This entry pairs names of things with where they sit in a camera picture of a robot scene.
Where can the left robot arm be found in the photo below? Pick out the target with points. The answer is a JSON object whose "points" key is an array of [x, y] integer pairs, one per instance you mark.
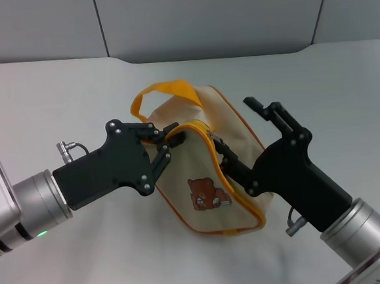
{"points": [[17, 208]]}

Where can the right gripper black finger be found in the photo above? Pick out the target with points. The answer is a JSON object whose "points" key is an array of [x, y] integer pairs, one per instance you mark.
{"points": [[235, 168], [280, 118]]}

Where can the beige food bag orange trim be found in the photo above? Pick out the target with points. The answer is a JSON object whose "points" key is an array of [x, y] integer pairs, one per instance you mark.
{"points": [[195, 168]]}

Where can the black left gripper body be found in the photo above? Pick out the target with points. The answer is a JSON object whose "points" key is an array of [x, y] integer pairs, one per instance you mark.
{"points": [[113, 167]]}

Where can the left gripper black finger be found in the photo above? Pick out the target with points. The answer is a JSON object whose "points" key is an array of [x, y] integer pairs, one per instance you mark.
{"points": [[163, 157], [148, 132]]}

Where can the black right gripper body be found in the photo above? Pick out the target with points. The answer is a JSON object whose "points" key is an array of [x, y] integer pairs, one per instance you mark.
{"points": [[294, 173]]}

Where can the silver zipper pull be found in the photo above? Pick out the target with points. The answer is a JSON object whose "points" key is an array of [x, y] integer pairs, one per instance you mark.
{"points": [[212, 136]]}

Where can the pale backdrop panel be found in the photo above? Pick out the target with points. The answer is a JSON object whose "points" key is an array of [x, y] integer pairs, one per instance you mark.
{"points": [[32, 26], [357, 4], [213, 15]]}

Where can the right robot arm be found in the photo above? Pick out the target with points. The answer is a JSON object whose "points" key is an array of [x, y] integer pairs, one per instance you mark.
{"points": [[369, 246]]}

